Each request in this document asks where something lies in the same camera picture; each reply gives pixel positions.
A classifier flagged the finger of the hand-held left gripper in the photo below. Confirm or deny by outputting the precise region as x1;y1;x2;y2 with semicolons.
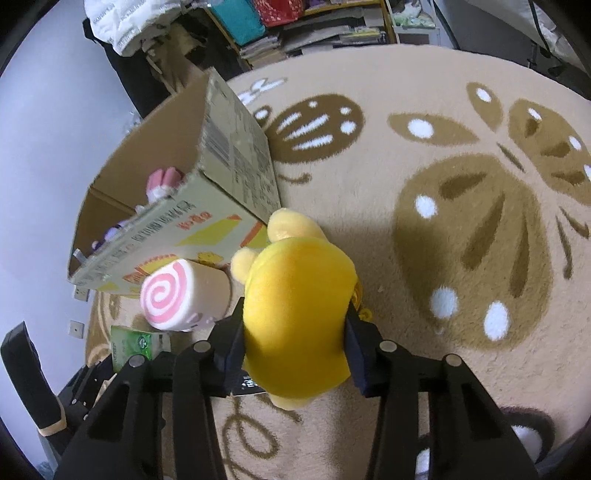
0;322;70;437

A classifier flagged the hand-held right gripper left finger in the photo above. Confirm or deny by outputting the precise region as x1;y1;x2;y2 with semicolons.
53;295;247;480

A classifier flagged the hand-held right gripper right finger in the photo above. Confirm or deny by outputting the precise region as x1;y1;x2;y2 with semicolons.
344;302;541;480

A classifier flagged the yellow plush toy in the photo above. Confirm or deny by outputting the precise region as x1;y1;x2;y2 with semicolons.
230;208;375;411

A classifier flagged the purple doll plush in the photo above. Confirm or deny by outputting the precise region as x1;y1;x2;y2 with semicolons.
92;219;130;250

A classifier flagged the pink penguin plush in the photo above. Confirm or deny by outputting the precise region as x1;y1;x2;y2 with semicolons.
145;167;185;204

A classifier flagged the printed cardboard box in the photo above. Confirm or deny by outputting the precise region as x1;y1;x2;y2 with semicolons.
67;68;282;296

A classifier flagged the green packet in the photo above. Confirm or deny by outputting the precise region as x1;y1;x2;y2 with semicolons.
110;325;172;374

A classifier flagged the pink swirl roll plush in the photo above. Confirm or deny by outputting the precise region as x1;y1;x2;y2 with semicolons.
140;258;232;333

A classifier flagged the beige patterned rug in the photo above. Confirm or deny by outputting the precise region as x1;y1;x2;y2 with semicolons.
85;44;591;480

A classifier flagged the black hanging coat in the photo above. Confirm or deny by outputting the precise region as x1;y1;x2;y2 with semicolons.
99;39;178;118

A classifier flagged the beige hanging coat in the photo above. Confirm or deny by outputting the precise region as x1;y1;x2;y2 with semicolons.
139;18;218;93

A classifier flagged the stack of books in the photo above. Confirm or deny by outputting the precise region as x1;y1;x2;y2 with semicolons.
238;32;287;70

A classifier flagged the pile of magazines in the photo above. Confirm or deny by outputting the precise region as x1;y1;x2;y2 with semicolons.
281;11;389;58

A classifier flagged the white trolley cart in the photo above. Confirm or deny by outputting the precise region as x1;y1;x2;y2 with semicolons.
390;0;460;47

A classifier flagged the teal bag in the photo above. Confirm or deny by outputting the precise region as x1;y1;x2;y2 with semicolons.
210;0;267;47

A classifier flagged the red patterned bag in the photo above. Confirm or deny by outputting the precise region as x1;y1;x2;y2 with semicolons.
252;0;305;27

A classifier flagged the white puffer jacket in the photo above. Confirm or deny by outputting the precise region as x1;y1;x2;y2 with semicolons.
83;0;195;58

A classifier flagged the yellow frame shelf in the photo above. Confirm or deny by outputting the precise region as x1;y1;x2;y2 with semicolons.
198;0;402;75

